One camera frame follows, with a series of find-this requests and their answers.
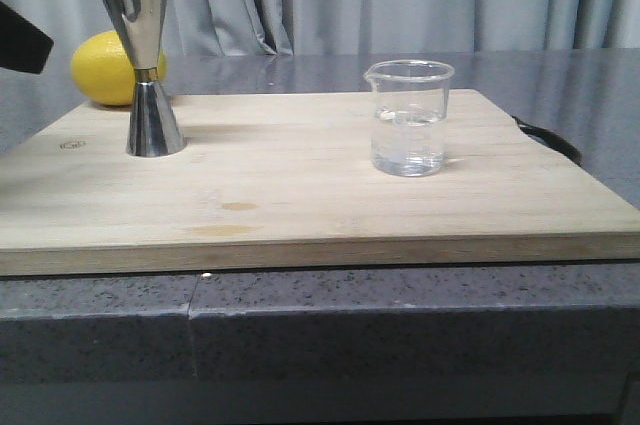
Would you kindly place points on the wooden cutting board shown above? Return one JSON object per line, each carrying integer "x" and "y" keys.
{"x": 286, "y": 180}

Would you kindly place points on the black cutting board handle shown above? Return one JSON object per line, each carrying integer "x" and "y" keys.
{"x": 550, "y": 139}

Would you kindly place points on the yellow lemon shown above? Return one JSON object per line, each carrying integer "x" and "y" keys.
{"x": 102, "y": 71}

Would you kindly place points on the steel hourglass jigger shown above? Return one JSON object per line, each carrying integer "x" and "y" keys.
{"x": 153, "y": 129}

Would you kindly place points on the clear glass beaker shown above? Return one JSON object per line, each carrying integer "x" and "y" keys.
{"x": 408, "y": 128}

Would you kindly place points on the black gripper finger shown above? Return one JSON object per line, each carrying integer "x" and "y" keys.
{"x": 24, "y": 47}

